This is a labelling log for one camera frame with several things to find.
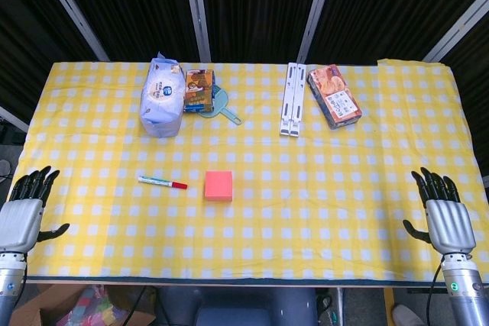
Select orange blue cookie box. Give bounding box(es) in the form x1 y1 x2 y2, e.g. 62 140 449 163
306 64 362 131

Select red and white marker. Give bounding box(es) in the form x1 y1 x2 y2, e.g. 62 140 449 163
138 175 189 190

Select yellow white checkered tablecloth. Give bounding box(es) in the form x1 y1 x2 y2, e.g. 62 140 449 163
0 57 489 286

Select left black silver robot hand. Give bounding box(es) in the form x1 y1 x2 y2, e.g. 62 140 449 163
0 165 71 255

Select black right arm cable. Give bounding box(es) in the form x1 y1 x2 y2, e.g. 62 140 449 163
426 257 446 326

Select silver aluminium frame post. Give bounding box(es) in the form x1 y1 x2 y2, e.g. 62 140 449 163
296 0 339 63
423 0 489 63
32 0 111 62
181 0 212 63

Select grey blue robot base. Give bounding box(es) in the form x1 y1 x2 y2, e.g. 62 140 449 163
158 286 319 326

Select colourful toy blocks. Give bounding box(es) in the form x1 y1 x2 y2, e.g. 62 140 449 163
64 286 129 326

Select white blue soft package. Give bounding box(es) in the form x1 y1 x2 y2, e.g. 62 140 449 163
139 50 183 139

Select grey shoe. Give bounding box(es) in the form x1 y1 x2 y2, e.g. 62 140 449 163
392 304 426 326

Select pink cube block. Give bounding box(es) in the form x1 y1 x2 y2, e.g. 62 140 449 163
204 170 235 202

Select teal plastic scoop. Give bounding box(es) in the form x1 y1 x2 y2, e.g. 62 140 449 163
196 83 243 125

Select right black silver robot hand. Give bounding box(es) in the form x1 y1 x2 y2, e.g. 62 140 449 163
403 166 477 255

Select brown cardboard box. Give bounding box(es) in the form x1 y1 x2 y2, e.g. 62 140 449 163
9 283 157 326

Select white folding stand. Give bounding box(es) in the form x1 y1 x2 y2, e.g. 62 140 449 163
279 62 307 137

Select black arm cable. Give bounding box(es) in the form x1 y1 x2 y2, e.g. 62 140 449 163
113 286 149 326
426 257 446 326

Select small brown orange snack box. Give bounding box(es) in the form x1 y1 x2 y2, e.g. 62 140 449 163
183 69 215 114

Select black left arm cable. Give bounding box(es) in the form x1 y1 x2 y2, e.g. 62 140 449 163
113 286 149 326

